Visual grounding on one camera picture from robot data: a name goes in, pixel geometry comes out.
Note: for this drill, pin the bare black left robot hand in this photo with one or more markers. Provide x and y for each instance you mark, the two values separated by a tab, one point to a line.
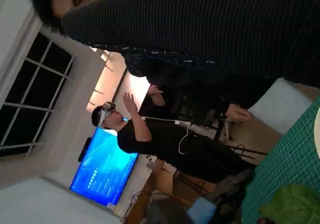
225	199

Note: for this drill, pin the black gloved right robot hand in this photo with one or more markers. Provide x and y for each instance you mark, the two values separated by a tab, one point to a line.
200	19

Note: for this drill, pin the person's right hand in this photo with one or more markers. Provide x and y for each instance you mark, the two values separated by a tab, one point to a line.
237	112
130	102

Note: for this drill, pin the person's left hand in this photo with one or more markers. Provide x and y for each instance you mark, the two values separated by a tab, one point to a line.
155	95

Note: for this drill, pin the red toy grapes bunch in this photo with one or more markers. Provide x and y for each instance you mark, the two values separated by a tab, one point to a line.
295	204

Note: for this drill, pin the white plate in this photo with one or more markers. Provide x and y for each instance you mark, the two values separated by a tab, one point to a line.
317	134

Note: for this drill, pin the white VR headset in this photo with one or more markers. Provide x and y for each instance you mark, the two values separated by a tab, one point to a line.
106	110

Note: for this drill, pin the person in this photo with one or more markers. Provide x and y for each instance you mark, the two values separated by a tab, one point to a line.
175	144
175	69

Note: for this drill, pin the green cutting mat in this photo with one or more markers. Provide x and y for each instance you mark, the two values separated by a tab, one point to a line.
282	159

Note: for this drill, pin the blue lit screen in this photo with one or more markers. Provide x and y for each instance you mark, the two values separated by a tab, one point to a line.
105	166

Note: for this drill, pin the dark paned window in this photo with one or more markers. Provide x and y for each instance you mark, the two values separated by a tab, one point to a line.
32	96

